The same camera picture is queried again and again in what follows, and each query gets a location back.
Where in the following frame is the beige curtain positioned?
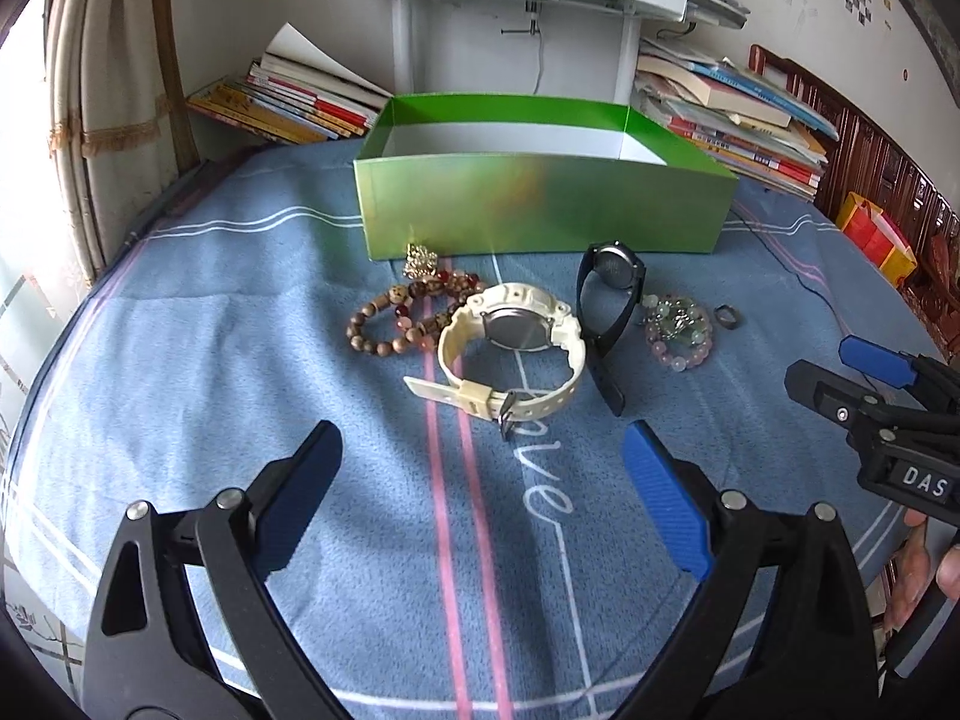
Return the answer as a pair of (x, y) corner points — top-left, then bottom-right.
(43, 0), (205, 280)

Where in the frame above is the stack of yellow red books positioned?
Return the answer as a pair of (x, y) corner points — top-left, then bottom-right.
(185, 22), (395, 146)

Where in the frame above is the pile of mixed books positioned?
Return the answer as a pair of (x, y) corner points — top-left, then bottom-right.
(630, 37), (840, 203)

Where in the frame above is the pale green bead bracelet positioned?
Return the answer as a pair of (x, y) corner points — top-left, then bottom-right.
(643, 294), (710, 346)

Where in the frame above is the green cardboard box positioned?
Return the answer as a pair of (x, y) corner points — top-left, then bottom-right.
(354, 92), (740, 262)

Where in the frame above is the black wrist watch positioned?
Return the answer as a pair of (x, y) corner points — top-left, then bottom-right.
(575, 241), (648, 418)

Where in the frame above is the patterned window pane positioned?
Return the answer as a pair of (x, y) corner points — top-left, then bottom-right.
(0, 0), (102, 481)

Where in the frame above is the brown wooden bead bracelet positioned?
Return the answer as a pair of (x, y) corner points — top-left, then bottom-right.
(346, 283), (422, 359)

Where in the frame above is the carved wooden headboard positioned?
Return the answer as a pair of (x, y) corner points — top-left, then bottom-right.
(748, 44), (960, 361)

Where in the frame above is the yellow red gift bag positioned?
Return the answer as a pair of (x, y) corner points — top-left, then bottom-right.
(835, 192), (918, 288)

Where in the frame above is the white hanging cable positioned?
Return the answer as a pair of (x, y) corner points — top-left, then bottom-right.
(523, 6), (547, 93)

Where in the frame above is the blue striped blanket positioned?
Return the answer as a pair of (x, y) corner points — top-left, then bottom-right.
(0, 139), (947, 720)

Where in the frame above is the red bead bracelet gold charm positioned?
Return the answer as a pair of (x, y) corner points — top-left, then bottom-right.
(393, 243), (490, 353)

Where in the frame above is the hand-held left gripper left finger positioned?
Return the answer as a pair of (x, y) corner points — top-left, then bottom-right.
(82, 420), (344, 720)

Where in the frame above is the person's right hand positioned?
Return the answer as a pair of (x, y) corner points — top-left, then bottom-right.
(884, 508), (960, 632)

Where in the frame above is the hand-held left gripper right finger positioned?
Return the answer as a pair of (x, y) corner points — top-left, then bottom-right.
(607, 420), (882, 720)

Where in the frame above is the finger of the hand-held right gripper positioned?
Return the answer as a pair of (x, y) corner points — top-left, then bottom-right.
(838, 334), (960, 421)
(784, 359), (913, 444)

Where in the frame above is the white wrist watch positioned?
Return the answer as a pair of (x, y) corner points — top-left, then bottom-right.
(403, 281), (584, 442)

